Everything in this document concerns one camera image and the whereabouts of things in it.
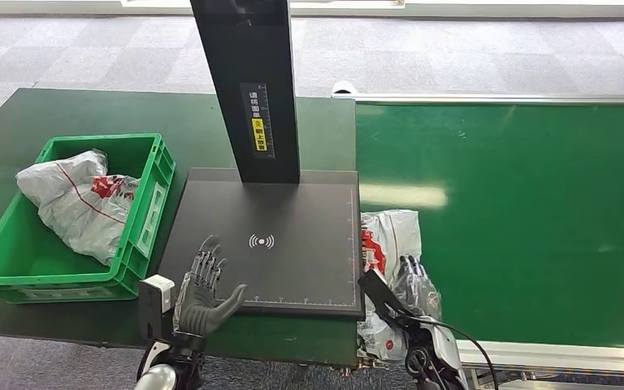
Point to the white package with red line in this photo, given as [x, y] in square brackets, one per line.
[75, 204]

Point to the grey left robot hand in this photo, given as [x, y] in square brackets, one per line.
[199, 309]

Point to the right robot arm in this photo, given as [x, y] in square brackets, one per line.
[436, 355]

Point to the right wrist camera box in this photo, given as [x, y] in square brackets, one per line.
[379, 293]

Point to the green conveyor belt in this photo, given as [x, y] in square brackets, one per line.
[532, 215]

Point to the white package with red print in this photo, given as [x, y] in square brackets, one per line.
[384, 237]

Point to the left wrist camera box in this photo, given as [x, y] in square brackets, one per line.
[153, 301]

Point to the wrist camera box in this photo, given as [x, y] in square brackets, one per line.
[379, 293]
[153, 301]

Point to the green plastic basket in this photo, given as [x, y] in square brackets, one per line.
[32, 264]

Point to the black weighing device with post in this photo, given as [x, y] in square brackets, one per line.
[290, 258]

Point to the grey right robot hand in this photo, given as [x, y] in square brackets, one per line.
[419, 293]

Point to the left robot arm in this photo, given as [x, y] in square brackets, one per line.
[169, 366]

